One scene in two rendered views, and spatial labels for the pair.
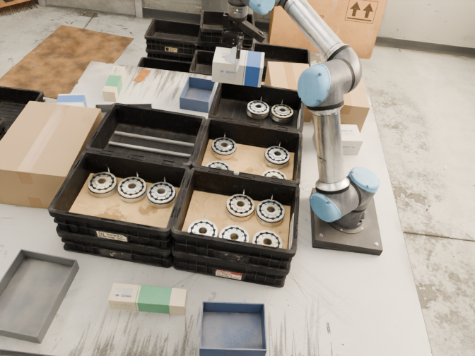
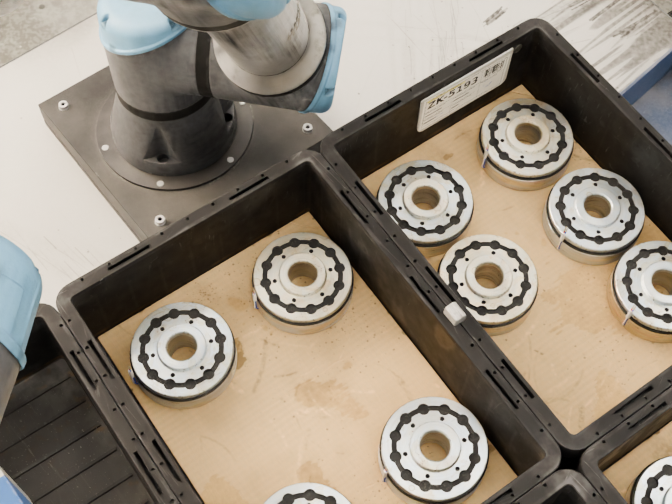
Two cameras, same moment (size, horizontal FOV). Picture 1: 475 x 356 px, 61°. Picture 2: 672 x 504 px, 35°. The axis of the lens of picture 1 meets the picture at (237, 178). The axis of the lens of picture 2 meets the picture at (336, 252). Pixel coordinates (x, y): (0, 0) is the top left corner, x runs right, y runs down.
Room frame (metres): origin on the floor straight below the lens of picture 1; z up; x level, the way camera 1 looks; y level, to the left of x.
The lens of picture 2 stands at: (1.38, 0.25, 1.84)
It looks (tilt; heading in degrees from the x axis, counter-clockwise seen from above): 62 degrees down; 230
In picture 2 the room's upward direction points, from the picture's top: 2 degrees clockwise
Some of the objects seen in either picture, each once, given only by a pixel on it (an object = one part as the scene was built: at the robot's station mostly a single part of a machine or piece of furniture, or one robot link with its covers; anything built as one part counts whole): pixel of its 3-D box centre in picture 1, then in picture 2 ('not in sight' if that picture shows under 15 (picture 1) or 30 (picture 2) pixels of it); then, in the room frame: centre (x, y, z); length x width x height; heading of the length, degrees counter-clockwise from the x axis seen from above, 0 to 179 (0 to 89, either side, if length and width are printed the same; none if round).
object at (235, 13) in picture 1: (237, 9); not in sight; (1.48, 0.08, 1.33); 0.08 x 0.08 x 0.05
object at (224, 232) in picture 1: (234, 237); (596, 209); (0.80, -0.01, 0.86); 0.10 x 0.10 x 0.01
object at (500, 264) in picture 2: (240, 204); (488, 276); (0.95, -0.02, 0.86); 0.05 x 0.05 x 0.01
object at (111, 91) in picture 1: (114, 83); not in sight; (1.77, 0.70, 0.73); 0.24 x 0.06 x 0.06; 4
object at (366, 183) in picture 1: (358, 187); (162, 33); (1.05, -0.45, 0.91); 0.13 x 0.12 x 0.14; 131
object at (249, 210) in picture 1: (240, 205); (488, 278); (0.95, -0.02, 0.86); 0.10 x 0.10 x 0.01
